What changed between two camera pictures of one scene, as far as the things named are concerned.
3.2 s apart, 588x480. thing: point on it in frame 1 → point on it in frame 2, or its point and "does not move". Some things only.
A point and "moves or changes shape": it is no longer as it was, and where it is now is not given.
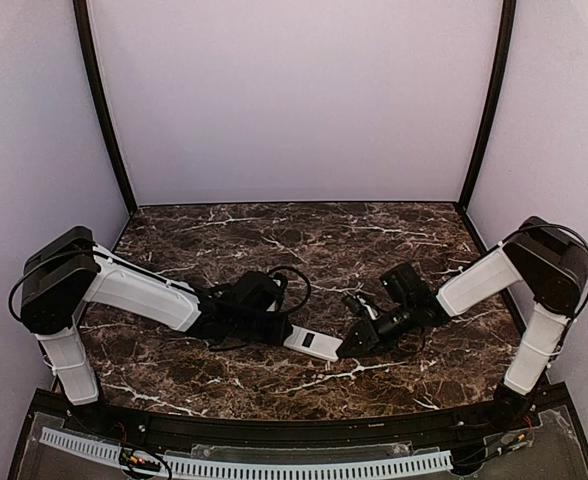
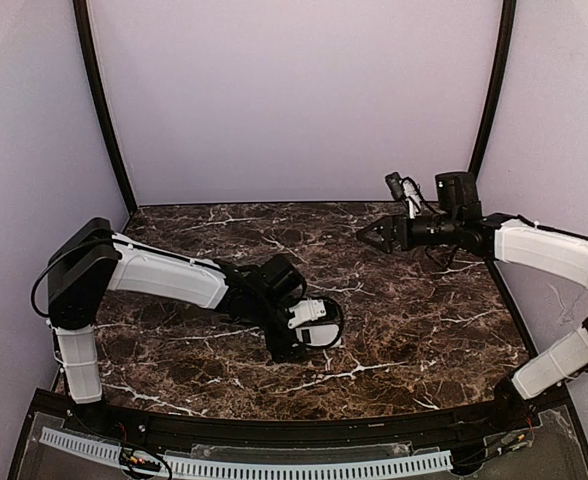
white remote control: (314, 343) moves or changes shape
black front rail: (313, 434) does not move
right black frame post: (494, 101) does not move
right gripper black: (367, 330) → (399, 233)
